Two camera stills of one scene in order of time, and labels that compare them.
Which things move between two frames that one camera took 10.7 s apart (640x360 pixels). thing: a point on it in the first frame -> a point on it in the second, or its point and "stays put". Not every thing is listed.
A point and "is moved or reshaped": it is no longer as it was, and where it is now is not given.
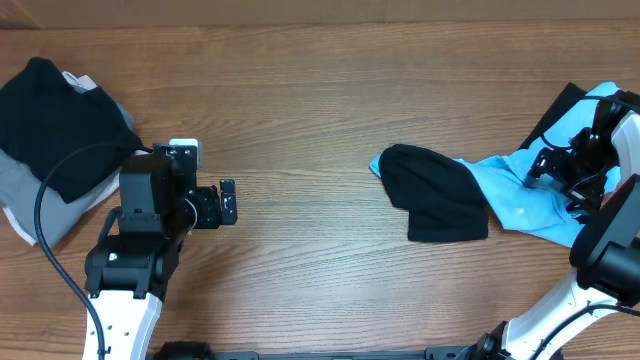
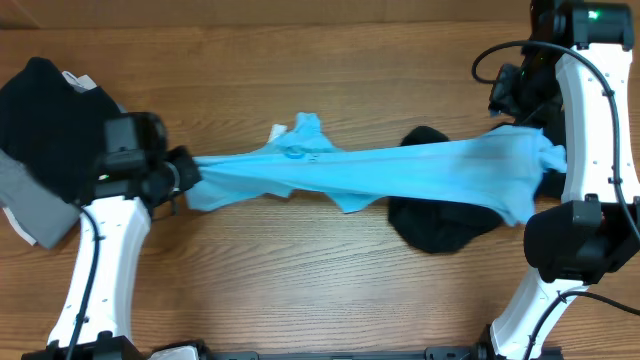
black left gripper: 211,216 -> 192,173
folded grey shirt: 20,188 stays put
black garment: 443,196 is moved or reshaped
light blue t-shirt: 538,207 is moved or reshaped
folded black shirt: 74,135 stays put
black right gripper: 553,165 -> 502,102
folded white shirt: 81,83 stays put
